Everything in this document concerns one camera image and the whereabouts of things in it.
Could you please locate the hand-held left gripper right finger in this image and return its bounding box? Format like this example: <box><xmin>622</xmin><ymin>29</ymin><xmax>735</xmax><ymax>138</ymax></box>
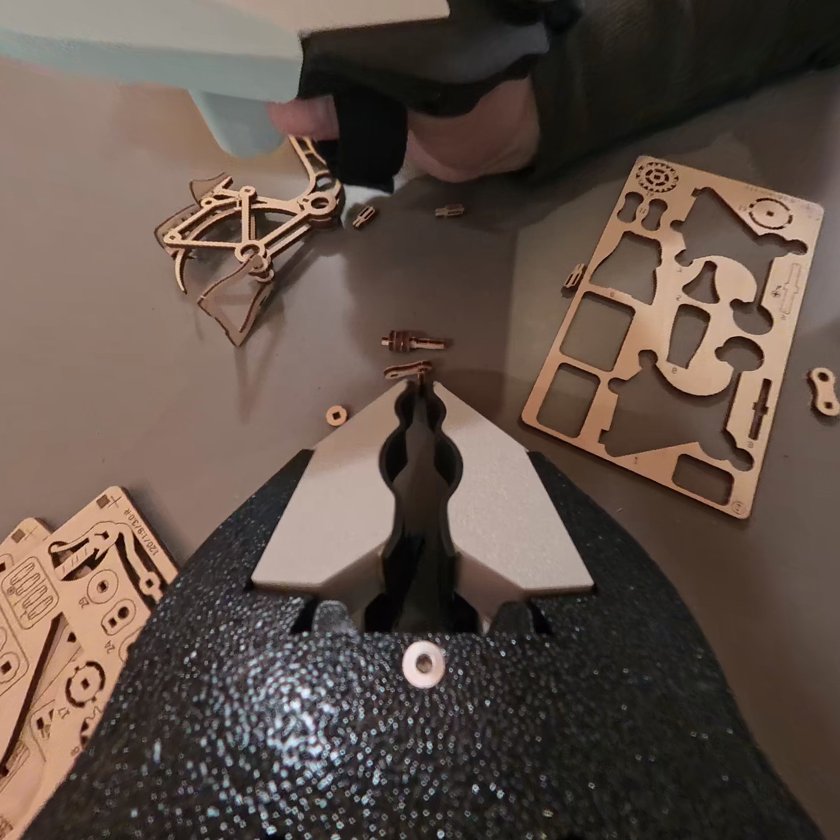
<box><xmin>420</xmin><ymin>379</ymin><xmax>596</xmax><ymax>636</ymax></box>

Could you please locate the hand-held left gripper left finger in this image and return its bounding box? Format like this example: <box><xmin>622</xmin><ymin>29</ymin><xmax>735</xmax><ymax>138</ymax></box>
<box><xmin>251</xmin><ymin>379</ymin><xmax>421</xmax><ymax>636</ymax></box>

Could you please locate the assembled wooden model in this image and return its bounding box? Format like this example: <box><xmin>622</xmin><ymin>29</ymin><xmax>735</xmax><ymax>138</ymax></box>
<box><xmin>154</xmin><ymin>133</ymin><xmax>347</xmax><ymax>347</ymax></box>

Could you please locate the person's right forearm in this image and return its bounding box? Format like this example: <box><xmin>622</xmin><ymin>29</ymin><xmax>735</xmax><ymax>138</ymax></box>
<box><xmin>525</xmin><ymin>0</ymin><xmax>840</xmax><ymax>183</ymax></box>

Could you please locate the person's right hand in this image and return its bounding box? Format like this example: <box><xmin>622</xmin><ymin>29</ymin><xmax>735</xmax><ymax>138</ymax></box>
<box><xmin>269</xmin><ymin>79</ymin><xmax>546</xmax><ymax>186</ymax></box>

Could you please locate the wooden part sheet with pieces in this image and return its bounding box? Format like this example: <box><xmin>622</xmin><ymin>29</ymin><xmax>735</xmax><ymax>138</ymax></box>
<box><xmin>0</xmin><ymin>486</ymin><xmax>180</xmax><ymax>836</ymax></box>
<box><xmin>0</xmin><ymin>516</ymin><xmax>59</xmax><ymax>575</ymax></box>

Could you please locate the emptied wooden part sheet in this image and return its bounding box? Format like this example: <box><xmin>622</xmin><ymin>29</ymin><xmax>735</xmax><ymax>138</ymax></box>
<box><xmin>521</xmin><ymin>155</ymin><xmax>825</xmax><ymax>520</ymax></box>

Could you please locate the wooden chain link piece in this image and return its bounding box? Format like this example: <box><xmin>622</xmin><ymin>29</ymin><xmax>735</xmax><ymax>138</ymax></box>
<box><xmin>806</xmin><ymin>367</ymin><xmax>840</xmax><ymax>416</ymax></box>

